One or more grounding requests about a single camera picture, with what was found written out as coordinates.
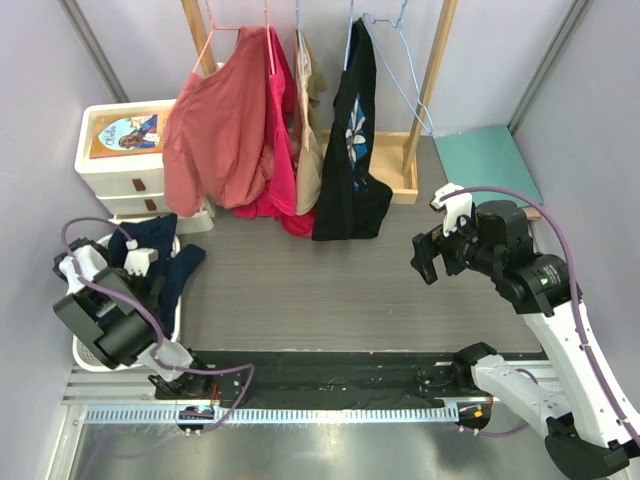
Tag empty blue wire hanger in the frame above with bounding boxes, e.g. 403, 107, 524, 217
361, 1, 434, 136

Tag pink wire hanger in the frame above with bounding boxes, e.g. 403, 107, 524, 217
193, 1, 238, 76

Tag wooden clothes rack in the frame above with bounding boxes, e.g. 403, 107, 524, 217
180, 1, 458, 205

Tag white laundry basket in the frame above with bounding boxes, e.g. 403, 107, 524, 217
72, 232, 182, 372

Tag purple cable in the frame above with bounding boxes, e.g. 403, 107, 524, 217
433, 186, 632, 439
60, 216, 256, 437

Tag beige hanging shirt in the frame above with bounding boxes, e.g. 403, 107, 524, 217
294, 31, 328, 216

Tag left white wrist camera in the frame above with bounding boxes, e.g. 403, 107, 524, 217
123, 240, 159, 277

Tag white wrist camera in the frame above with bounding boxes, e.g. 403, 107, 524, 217
123, 240, 159, 277
430, 183, 473, 237

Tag black printed hanging shirt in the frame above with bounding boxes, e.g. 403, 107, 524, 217
312, 19, 393, 241

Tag illustrated book on cabinet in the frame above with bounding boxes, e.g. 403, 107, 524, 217
89, 113, 166, 159

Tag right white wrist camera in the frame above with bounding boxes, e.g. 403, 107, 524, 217
430, 183, 473, 237

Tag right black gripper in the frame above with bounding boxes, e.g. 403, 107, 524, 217
412, 205, 502, 284

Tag navy blue t shirt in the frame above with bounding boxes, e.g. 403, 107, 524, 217
121, 214, 206, 338

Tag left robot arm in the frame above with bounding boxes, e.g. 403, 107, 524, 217
53, 238, 213, 399

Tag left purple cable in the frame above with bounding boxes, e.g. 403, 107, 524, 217
60, 216, 256, 437

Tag magenta pink hanging shirt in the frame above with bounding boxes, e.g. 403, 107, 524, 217
233, 27, 315, 238

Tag white drawer cabinet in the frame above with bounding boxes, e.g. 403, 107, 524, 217
73, 98, 217, 236

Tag white slotted cable duct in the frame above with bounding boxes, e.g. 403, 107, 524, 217
85, 403, 459, 425

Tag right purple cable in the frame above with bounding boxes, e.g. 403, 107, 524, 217
433, 186, 632, 439

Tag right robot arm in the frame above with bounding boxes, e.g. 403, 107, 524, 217
411, 194, 639, 479

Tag salmon red hanging shirt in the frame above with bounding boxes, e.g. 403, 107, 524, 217
162, 27, 273, 217

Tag tan board under teal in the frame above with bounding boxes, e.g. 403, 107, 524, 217
522, 207, 542, 221

